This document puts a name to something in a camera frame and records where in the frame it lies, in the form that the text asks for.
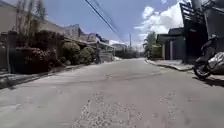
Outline white low fence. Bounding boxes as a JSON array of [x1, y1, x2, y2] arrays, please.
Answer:
[[99, 51, 115, 63]]

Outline round trimmed bush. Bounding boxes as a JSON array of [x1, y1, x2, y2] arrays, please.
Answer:
[[60, 41, 82, 66], [79, 46, 97, 65]]

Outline grey concrete road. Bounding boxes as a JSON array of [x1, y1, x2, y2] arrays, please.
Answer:
[[0, 57, 224, 128]]

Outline green tree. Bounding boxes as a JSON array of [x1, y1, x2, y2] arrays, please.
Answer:
[[142, 31, 158, 60]]

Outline concrete driveway sidewalk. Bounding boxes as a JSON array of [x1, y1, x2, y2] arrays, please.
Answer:
[[145, 58, 195, 72]]

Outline house with blue gate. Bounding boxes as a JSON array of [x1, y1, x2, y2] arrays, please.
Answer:
[[155, 27, 186, 62]]

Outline row of houses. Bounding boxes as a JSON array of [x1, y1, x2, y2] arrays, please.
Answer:
[[0, 1, 129, 63]]

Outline reddish flowering shrub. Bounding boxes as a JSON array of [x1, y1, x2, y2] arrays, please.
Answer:
[[14, 46, 61, 74]]

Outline concrete kerb strip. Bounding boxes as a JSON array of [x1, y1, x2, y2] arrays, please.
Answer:
[[0, 62, 91, 90]]

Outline dark gated building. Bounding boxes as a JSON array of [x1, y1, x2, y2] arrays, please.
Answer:
[[179, 0, 224, 65]]

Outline parked motorcycle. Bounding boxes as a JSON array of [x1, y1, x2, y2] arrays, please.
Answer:
[[192, 34, 224, 81]]

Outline overhead wires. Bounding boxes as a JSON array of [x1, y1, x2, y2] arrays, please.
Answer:
[[83, 0, 129, 44]]

